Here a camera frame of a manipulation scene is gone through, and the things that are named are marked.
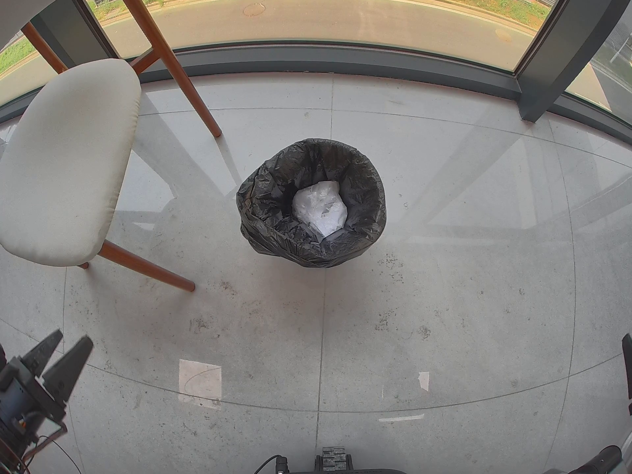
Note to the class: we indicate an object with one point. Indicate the white cushioned wooden chair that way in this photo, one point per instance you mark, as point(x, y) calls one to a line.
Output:
point(69, 166)

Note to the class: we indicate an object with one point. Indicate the window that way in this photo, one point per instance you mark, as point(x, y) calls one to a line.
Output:
point(395, 22)

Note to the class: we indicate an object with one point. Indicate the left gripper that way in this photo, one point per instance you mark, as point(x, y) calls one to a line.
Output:
point(29, 398)

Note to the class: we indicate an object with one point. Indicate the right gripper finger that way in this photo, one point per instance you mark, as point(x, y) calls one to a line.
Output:
point(628, 368)

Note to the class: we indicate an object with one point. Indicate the black plastic bag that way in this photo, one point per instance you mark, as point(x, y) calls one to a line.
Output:
point(266, 205)

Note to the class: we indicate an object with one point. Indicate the white paper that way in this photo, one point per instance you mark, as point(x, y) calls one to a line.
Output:
point(321, 210)

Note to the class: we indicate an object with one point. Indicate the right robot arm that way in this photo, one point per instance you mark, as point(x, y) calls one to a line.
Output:
point(605, 459)

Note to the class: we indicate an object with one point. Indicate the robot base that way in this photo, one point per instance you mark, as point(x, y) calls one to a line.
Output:
point(335, 459)

